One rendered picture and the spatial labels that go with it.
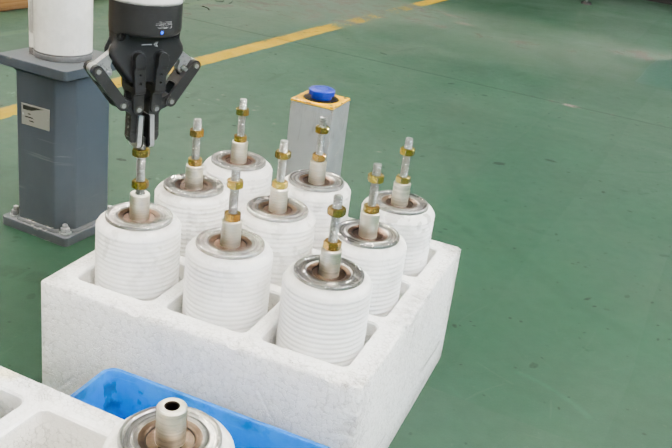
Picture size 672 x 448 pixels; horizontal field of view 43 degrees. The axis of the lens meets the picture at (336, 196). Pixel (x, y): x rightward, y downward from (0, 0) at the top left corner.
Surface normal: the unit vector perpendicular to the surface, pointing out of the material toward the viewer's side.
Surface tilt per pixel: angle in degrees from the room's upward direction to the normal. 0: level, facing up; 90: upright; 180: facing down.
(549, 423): 0
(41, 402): 0
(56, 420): 90
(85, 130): 90
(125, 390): 88
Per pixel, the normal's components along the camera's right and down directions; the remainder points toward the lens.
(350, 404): -0.38, 0.30
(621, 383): 0.11, -0.92
